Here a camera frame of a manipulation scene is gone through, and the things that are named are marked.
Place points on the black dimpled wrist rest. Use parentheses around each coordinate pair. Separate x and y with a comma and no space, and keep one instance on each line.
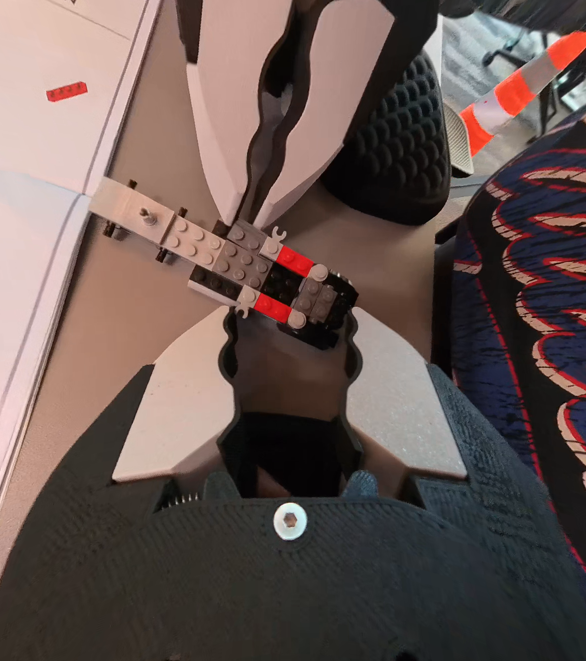
(401,155)

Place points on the person's dark trousers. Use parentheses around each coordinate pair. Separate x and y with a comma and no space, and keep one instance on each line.
(445,310)

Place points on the black metal stand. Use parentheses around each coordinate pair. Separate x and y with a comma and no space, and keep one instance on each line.
(552,98)

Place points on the grey desk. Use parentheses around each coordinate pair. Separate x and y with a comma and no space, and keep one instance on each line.
(132,320)

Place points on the person's printed dark shirt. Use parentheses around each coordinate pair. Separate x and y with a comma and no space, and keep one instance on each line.
(556,310)

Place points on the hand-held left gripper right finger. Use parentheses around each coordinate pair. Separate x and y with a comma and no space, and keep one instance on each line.
(401,413)

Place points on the orange white traffic cone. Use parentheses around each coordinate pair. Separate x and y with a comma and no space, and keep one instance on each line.
(515,88)

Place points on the white mesh chair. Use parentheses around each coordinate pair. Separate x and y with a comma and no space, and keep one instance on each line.
(458,144)

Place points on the open building instruction booklet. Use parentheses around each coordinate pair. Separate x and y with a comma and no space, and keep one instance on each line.
(14,258)

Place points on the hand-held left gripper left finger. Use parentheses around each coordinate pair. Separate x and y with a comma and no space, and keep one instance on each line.
(184,408)

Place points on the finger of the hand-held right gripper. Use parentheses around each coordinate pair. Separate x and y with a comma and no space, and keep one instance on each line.
(231,77)
(344,67)

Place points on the grey red toy brick car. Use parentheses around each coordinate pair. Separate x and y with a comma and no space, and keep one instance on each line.
(244,258)

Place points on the office chair base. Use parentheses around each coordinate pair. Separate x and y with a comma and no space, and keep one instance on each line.
(504,46)

